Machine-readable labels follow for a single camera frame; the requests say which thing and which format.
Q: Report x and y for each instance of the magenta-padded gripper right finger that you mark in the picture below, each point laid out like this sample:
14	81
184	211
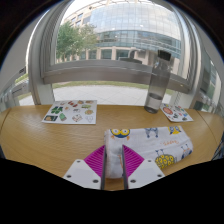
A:
146	171

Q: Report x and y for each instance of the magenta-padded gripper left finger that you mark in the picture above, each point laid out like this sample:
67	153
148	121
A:
81	173

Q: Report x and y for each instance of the white cartoon-print towel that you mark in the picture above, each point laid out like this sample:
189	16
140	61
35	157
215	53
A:
150	143

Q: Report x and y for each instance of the sticker sheet with green stickers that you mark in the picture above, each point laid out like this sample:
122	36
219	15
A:
71	111

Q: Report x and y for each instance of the sticker sheet with red circle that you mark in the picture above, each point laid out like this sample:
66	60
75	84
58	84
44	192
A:
175	113

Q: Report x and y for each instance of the clear water bottle black cap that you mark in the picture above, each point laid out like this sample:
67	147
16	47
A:
158	83

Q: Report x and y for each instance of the green tree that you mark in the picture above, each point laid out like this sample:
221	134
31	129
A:
68	40

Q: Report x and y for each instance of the curved glass-fronted building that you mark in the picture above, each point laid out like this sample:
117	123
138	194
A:
133	23

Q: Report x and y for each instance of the white wall trunking with sockets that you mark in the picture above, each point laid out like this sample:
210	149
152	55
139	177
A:
206	100
18	89

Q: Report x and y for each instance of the grey window frame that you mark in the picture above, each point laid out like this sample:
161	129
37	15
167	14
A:
100	71

